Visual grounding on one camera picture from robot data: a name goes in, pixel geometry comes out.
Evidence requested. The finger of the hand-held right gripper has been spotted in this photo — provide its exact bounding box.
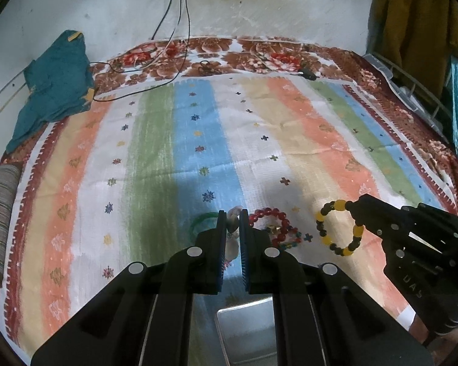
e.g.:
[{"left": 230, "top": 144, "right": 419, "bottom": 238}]
[
  {"left": 357, "top": 194, "right": 410, "bottom": 224},
  {"left": 347, "top": 202, "right": 405, "bottom": 239}
]

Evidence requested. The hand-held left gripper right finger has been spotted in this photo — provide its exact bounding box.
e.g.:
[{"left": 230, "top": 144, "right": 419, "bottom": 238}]
[{"left": 240, "top": 210, "right": 433, "bottom": 366}]

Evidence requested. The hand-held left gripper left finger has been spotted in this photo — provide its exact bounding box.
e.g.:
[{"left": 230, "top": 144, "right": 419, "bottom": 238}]
[{"left": 31, "top": 210, "right": 227, "bottom": 366}]

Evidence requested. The green bangle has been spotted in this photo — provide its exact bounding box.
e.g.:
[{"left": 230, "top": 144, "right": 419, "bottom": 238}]
[{"left": 191, "top": 212, "right": 219, "bottom": 239}]

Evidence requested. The multicoloured bead bracelet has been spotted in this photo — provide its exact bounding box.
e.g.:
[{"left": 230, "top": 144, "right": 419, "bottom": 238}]
[{"left": 265, "top": 226, "right": 303, "bottom": 252}]

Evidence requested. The red bead bracelet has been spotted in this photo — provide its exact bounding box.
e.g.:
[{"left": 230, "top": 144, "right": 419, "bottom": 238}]
[{"left": 249, "top": 208, "right": 293, "bottom": 248}]

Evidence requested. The yellow and black bead bracelet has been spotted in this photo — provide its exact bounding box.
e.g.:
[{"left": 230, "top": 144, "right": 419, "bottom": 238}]
[{"left": 315, "top": 198, "right": 365, "bottom": 257}]

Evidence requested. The metal tray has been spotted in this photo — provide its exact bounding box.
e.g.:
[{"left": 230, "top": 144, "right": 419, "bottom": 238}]
[{"left": 214, "top": 296, "right": 277, "bottom": 366}]

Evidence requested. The striped pastel bedsheet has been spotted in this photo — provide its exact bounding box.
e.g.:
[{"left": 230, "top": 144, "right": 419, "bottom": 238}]
[{"left": 0, "top": 76, "right": 458, "bottom": 355}]

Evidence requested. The grey metal rack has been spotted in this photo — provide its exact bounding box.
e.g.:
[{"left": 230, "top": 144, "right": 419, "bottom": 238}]
[{"left": 362, "top": 51, "right": 453, "bottom": 134}]

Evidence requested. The mustard yellow hanging garment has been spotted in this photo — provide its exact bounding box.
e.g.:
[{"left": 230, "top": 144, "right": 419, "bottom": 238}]
[{"left": 370, "top": 0, "right": 458, "bottom": 96}]

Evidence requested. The striped pillow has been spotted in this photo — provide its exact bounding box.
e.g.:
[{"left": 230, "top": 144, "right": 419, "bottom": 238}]
[{"left": 0, "top": 165, "right": 21, "bottom": 279}]

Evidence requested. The teal cloth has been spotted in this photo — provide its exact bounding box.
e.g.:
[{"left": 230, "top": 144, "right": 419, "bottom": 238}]
[{"left": 5, "top": 30, "right": 96, "bottom": 155}]

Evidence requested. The white cable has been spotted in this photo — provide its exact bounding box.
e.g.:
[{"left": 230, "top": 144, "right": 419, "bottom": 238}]
[{"left": 111, "top": 0, "right": 193, "bottom": 75}]

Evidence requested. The long black cable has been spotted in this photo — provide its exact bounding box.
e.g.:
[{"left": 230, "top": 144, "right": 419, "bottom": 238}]
[{"left": 92, "top": 0, "right": 191, "bottom": 102}]

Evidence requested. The short black cable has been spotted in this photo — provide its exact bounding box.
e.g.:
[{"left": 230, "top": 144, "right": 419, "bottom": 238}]
[{"left": 151, "top": 0, "right": 176, "bottom": 42}]

